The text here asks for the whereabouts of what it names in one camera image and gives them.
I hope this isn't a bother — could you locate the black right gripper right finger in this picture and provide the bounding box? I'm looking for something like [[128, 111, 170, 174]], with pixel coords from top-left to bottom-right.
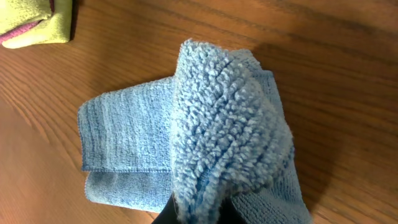
[[217, 198, 246, 224]]

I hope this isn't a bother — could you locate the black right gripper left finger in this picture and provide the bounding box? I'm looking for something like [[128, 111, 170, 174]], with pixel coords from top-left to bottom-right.
[[152, 194, 180, 224]]

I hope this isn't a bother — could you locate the blue microfiber cloth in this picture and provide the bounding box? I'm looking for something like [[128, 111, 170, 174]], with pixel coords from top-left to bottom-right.
[[78, 40, 312, 223]]

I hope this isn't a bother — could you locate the folded green cloth bottom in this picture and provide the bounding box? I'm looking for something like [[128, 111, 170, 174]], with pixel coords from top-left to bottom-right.
[[1, 0, 73, 49]]

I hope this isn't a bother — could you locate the folded green cloth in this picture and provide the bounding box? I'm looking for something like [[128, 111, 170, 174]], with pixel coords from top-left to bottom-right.
[[1, 0, 52, 34], [1, 0, 73, 49]]

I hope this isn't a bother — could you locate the folded purple cloth in stack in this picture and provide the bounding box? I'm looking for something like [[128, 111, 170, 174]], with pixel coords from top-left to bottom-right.
[[1, 0, 55, 43]]

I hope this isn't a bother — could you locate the folded green cloth top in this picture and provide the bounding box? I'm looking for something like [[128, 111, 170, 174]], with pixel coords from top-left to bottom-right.
[[1, 0, 52, 34]]

